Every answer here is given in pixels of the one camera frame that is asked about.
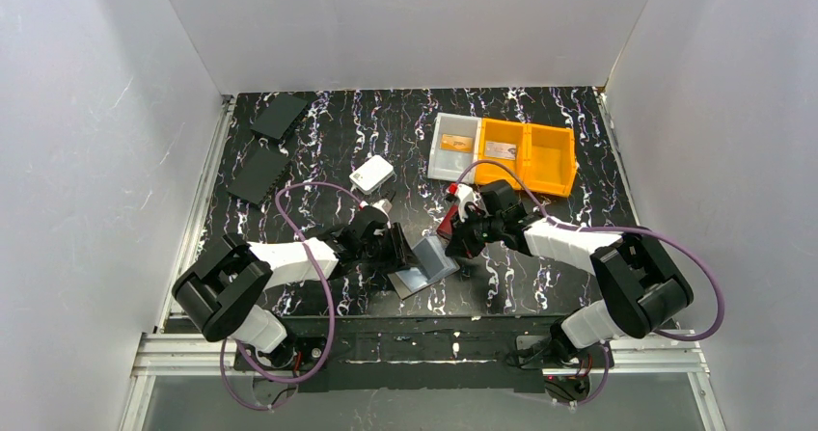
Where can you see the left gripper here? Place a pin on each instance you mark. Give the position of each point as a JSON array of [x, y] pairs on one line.
[[396, 246]]

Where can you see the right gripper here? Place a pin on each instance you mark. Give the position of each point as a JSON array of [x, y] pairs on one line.
[[462, 231]]

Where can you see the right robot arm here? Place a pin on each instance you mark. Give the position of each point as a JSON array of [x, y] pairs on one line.
[[641, 287]]

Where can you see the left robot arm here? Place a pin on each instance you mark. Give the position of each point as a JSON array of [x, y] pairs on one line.
[[220, 291]]

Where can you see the red card holder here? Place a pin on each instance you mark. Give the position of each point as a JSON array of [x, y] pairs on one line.
[[446, 227]]

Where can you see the black comb piece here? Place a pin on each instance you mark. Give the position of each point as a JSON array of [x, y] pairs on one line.
[[388, 196]]

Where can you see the white plastic bin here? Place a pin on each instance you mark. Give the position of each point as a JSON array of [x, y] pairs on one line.
[[450, 165]]

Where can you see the white box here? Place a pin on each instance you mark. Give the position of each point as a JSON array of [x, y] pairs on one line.
[[372, 174]]

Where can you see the orange plastic bin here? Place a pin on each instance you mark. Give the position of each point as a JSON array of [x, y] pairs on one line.
[[501, 131], [553, 165]]

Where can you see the black base bar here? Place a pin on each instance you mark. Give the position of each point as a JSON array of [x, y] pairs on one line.
[[422, 353]]

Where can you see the black ridged block near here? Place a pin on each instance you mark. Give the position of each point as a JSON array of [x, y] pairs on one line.
[[258, 177]]

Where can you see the black ridged block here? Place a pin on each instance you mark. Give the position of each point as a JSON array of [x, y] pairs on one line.
[[258, 177], [276, 120]]

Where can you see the black ridged block far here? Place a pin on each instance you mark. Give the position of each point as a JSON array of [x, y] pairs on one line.
[[276, 120]]

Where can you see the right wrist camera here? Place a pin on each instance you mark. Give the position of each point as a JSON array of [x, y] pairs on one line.
[[463, 195]]

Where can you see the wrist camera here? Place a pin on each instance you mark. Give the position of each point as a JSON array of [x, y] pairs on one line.
[[463, 195], [381, 207]]

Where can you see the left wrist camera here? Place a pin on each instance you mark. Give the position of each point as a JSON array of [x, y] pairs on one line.
[[381, 207]]

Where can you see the aluminium frame rail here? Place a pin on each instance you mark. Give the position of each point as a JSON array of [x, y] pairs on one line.
[[160, 352]]

